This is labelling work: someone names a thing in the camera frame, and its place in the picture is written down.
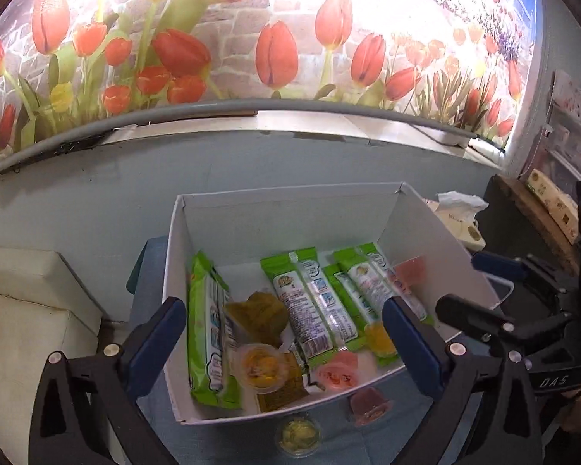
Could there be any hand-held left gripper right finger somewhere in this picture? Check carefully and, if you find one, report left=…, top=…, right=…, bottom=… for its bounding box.
left=382, top=297, right=547, bottom=465

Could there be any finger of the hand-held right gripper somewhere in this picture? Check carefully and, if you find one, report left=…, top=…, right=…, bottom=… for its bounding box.
left=435, top=293, right=576, bottom=350
left=471, top=251, right=579, bottom=307

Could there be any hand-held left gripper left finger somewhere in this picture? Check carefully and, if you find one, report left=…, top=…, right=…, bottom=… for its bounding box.
left=28, top=296, right=187, bottom=465

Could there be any red jelly cup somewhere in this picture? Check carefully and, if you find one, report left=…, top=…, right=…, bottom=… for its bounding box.
left=346, top=387, right=396, bottom=427

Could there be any green yellow triangular snack packet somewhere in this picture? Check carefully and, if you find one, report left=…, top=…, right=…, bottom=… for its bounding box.
left=256, top=341, right=311, bottom=413

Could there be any yellow-green jelly cup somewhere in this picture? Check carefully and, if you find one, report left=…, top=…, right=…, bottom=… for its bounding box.
left=275, top=413, right=323, bottom=459

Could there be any white cardboard box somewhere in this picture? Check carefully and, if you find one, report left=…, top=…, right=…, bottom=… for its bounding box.
left=162, top=181, right=503, bottom=425

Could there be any soft tissue pack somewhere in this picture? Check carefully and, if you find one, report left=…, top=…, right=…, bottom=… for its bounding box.
left=423, top=192, right=489, bottom=253

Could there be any wooden shelf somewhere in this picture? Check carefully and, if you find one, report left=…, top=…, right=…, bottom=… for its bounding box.
left=484, top=174, right=581, bottom=277

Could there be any cream patterned tissue box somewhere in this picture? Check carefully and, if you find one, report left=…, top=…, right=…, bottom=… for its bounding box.
left=525, top=169, right=581, bottom=245

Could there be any blue tablecloth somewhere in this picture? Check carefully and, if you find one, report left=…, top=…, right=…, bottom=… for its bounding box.
left=126, top=235, right=468, bottom=465

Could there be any cream leather sofa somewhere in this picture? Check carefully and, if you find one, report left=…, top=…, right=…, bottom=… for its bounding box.
left=0, top=247, right=103, bottom=429

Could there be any floral tissue pack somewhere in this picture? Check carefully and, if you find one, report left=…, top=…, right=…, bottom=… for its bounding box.
left=552, top=70, right=581, bottom=129

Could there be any metal window sill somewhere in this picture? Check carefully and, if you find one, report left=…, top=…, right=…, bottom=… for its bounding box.
left=101, top=109, right=508, bottom=162

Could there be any tulip wall poster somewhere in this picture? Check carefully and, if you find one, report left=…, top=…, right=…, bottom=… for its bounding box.
left=0, top=0, right=539, bottom=176

